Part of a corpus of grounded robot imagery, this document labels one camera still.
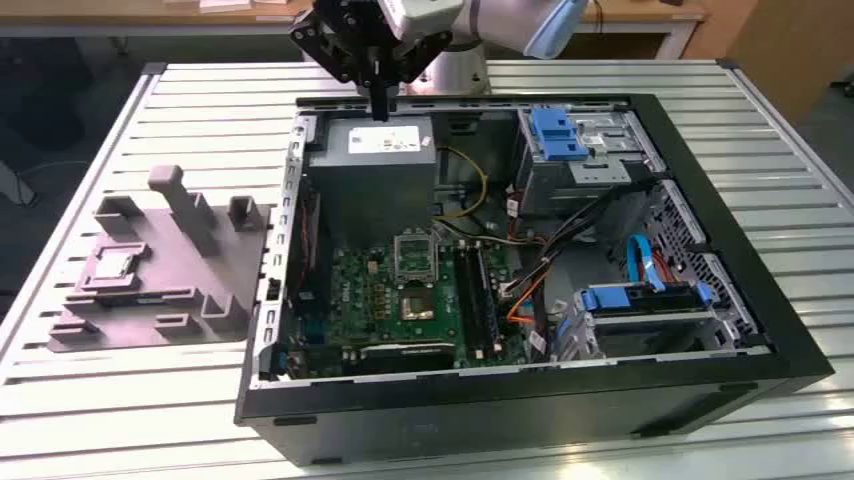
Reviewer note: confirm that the black graphics card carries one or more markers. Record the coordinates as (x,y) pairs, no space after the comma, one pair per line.
(408,351)

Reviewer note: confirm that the grey parts rack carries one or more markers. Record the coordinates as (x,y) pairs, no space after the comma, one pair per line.
(181,280)

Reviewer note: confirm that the dark RAM stick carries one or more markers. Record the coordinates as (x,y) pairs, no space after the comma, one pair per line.
(134,301)

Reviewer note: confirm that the silver CPU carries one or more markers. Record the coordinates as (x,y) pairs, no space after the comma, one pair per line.
(119,265)

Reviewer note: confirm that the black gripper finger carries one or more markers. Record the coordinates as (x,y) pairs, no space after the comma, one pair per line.
(417,65)
(321,45)

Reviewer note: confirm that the black PC case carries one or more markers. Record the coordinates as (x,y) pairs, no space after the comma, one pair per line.
(468,420)

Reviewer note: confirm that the blue plastic drive bracket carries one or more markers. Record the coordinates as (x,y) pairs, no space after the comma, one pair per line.
(554,135)

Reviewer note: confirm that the wooden cabinet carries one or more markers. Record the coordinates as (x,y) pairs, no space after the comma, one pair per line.
(788,50)

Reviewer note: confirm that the metal disk bay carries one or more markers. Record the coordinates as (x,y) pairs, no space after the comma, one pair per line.
(724,325)

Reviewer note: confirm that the green motherboard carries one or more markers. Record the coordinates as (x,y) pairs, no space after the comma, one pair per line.
(354,270)

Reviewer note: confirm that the CPU socket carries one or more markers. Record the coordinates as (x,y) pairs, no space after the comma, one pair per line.
(417,307)

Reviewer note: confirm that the wooden desk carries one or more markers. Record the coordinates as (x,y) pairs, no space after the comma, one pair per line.
(167,17)

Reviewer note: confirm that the grey power supply unit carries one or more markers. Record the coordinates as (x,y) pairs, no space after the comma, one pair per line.
(374,190)

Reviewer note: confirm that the metal drive cage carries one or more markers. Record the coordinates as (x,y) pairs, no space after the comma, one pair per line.
(588,172)

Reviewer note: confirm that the hard disk in blue carrier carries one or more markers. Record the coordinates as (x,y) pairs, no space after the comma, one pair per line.
(611,300)

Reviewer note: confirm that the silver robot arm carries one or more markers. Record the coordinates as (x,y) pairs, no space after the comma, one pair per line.
(454,70)

